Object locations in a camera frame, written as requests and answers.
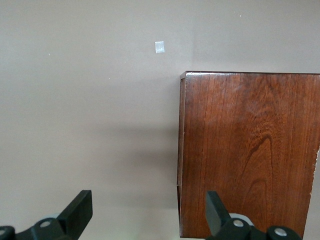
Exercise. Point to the small grey tape patch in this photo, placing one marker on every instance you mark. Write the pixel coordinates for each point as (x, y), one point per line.
(159, 47)

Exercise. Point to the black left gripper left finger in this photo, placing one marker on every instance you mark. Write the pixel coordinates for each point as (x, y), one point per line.
(75, 215)

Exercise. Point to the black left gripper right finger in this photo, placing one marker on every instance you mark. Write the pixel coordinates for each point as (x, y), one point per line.
(216, 215)

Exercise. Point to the dark brown wooden cabinet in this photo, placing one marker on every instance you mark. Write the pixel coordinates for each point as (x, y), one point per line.
(250, 150)

